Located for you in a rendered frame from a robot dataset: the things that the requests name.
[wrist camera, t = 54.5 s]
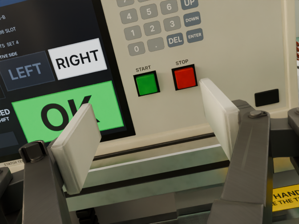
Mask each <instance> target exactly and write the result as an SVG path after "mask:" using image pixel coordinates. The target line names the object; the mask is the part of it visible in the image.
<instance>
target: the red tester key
mask: <svg viewBox="0 0 299 224"><path fill-rule="evenodd" d="M174 73H175V78H176V83H177V88H178V89H181V88H187V87H192V86H195V85H196V83H195V77H194V70H193V68H192V67H189V68H184V69H179V70H175V71H174Z"/></svg>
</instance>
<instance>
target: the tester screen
mask: <svg viewBox="0 0 299 224"><path fill-rule="evenodd" d="M97 38H99V41H100V45H101V49H102V52H103V56H104V59H105V63H106V67H107V69H105V70H101V71H97V72H92V73H87V74H83V75H79V76H74V77H70V78H65V79H61V80H56V81H52V82H47V83H43V84H38V85H34V86H30V87H25V88H20V89H16V90H12V91H7V89H6V86H5V84H4V81H3V79H2V76H1V74H0V134H2V133H7V132H12V131H13V132H14V134H15V137H16V139H17V142H18V145H14V146H9V147H5V148H0V156H6V155H11V154H15V153H19V151H18V150H19V148H21V147H22V146H23V145H25V144H27V143H28V141H27V139H26V136H25V134H24V131H23V129H22V127H21V124H20V122H19V120H18V117H17V115H16V112H15V110H14V108H13V105H12V102H17V101H21V100H26V99H31V98H35V97H39V96H45V95H49V94H53V93H57V92H62V91H67V90H71V89H75V88H81V87H85V86H89V85H93V84H99V83H103V82H107V81H112V84H113V88H114V92H115V96H116V99H117V103H118V106H119V110H120V113H121V117H122V121H123V125H124V126H122V127H118V128H112V129H107V130H103V131H100V134H101V136H102V135H107V134H111V133H116V132H122V131H126V130H127V128H126V125H125V121H124V117H123V114H122V110H121V106H120V102H119V99H118V96H117V91H116V88H115V84H114V81H113V77H112V73H111V70H110V66H109V62H108V59H107V55H106V52H105V47H104V44H103V40H102V37H101V33H100V29H99V26H98V22H97V18H96V15H95V11H94V8H93V4H92V0H0V61H2V60H7V59H11V58H15V57H19V56H24V55H28V54H32V53H36V52H41V51H45V50H49V49H53V48H58V47H62V46H66V45H71V44H75V43H80V42H84V41H88V40H93V39H97Z"/></svg>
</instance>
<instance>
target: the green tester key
mask: <svg viewBox="0 0 299 224"><path fill-rule="evenodd" d="M136 81H137V86H138V90H139V93H140V95H145V94H150V93H154V92H157V91H158V90H157V85H156V81H155V77H154V74H153V73H152V74H148V75H144V76H138V77H136Z"/></svg>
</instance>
